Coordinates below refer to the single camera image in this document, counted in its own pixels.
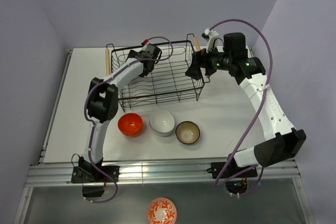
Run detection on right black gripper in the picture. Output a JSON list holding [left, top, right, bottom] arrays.
[[185, 42, 233, 80]]

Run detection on brown bowl beige inside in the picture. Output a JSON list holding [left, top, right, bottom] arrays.
[[175, 121, 201, 145]]

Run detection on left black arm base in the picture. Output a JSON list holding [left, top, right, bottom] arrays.
[[70, 166, 120, 198]]

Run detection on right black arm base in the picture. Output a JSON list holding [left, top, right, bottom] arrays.
[[207, 161, 260, 193]]

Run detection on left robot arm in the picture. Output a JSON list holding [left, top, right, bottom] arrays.
[[78, 44, 162, 182]]

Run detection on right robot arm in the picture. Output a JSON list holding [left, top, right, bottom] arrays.
[[185, 29, 306, 177]]

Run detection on orange white patterned bowl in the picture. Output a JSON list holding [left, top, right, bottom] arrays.
[[146, 197, 177, 224]]

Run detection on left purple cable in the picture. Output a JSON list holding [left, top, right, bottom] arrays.
[[83, 36, 173, 204]]

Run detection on purple cable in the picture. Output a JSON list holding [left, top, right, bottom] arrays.
[[209, 19, 274, 187], [83, 36, 173, 204]]

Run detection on black wire dish rack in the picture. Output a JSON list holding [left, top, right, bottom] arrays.
[[119, 33, 210, 112]]

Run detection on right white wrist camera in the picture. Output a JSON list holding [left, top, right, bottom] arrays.
[[202, 28, 221, 53]]

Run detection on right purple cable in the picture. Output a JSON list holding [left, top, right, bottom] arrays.
[[209, 19, 274, 187]]

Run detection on aluminium mounting rail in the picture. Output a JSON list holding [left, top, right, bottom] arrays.
[[24, 157, 301, 188]]

